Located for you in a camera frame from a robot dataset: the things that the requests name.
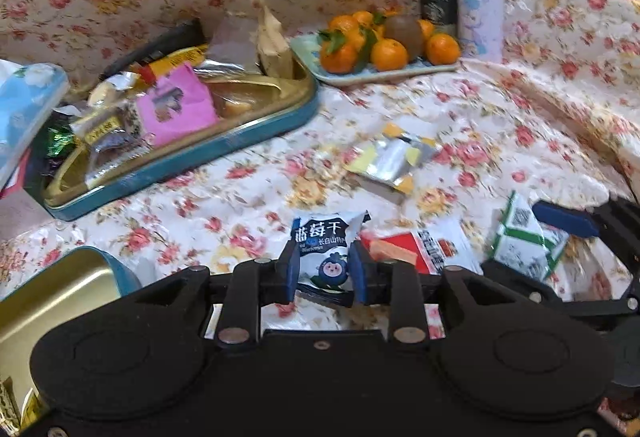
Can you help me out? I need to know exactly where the beige paper snack packet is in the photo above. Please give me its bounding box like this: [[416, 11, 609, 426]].
[[256, 0, 296, 79]]

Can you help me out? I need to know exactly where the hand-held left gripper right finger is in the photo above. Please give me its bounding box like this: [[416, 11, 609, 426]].
[[350, 242, 526, 344]]

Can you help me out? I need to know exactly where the teal rectangular tin tray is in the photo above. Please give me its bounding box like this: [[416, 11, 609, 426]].
[[0, 246, 143, 423]]

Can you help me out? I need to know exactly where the pale fruit plate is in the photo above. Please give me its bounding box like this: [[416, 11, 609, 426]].
[[290, 33, 461, 86]]

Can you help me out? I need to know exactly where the translucent snack packet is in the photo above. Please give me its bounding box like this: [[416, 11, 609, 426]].
[[207, 14, 261, 68]]

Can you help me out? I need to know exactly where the dark drink can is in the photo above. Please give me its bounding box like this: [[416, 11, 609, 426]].
[[419, 0, 460, 38]]

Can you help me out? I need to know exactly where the clear packet with dark cake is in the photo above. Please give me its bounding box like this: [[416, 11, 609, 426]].
[[70, 104, 151, 190]]

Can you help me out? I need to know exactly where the pile of mandarin oranges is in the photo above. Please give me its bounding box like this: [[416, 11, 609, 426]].
[[317, 10, 462, 74]]

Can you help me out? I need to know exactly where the long black snack packet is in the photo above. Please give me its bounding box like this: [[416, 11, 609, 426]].
[[100, 20, 206, 78]]

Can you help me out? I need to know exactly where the pile of foil candies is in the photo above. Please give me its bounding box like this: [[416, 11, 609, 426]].
[[44, 122, 81, 160]]

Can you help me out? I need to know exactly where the silver foil packet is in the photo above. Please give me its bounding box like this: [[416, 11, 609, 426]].
[[192, 57, 263, 80]]

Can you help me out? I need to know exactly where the black white printed packet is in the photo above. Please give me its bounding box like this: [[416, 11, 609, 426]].
[[122, 97, 146, 135]]

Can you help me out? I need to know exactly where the silver yellow snack packet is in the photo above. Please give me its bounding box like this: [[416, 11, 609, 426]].
[[345, 123, 443, 195]]

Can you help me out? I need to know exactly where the yellow wrapped cake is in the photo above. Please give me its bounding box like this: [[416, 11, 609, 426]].
[[212, 87, 266, 118]]

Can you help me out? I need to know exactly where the pink snack packet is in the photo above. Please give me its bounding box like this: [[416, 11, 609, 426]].
[[135, 63, 221, 148]]

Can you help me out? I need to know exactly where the clear packet of round cookies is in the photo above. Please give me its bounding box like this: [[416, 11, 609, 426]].
[[87, 72, 143, 108]]

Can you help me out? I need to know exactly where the blue tissue pack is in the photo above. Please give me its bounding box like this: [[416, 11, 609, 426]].
[[0, 60, 71, 188]]

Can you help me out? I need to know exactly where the brown kiwi fruit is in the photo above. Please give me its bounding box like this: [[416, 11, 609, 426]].
[[384, 14, 425, 60]]

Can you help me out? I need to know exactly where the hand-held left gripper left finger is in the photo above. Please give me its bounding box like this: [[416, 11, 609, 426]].
[[135, 242, 300, 347]]

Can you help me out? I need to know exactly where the teal divided snack tin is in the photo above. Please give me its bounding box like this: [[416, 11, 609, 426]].
[[44, 67, 321, 222]]

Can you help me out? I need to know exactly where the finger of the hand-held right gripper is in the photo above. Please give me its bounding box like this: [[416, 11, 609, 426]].
[[532, 200, 640, 278], [482, 261, 640, 332]]

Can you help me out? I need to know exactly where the blue white snack packet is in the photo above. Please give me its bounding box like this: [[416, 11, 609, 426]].
[[290, 210, 372, 308]]

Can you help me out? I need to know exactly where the green white snack packet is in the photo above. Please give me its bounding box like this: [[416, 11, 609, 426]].
[[492, 191, 571, 283]]

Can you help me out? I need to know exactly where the red white snack packet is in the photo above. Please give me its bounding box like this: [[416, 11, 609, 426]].
[[360, 217, 483, 275]]

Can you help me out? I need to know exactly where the orange yellow snack packet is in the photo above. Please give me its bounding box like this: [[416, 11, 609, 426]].
[[137, 44, 211, 80]]

